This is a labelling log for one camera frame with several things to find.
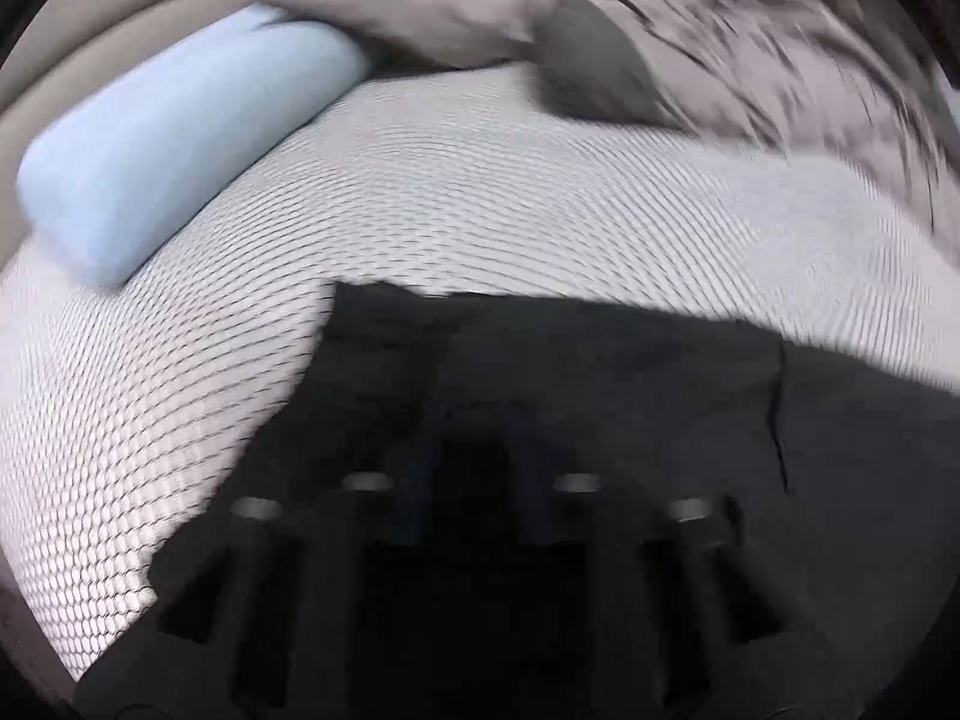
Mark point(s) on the grey duvet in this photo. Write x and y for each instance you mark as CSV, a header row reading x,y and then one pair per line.
x,y
712,52

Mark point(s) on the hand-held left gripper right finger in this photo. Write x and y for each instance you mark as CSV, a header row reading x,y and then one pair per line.
x,y
536,502

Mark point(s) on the bed with patterned white sheet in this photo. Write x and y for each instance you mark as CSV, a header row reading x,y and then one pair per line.
x,y
450,202

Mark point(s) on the beige padded headboard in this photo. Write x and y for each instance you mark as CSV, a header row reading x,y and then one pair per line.
x,y
90,22

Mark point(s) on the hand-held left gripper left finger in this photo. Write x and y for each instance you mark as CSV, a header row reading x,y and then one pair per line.
x,y
420,495

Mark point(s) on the black pants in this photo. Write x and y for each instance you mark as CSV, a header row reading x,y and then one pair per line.
x,y
600,375

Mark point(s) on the light blue pillow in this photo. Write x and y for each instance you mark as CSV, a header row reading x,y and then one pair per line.
x,y
172,135

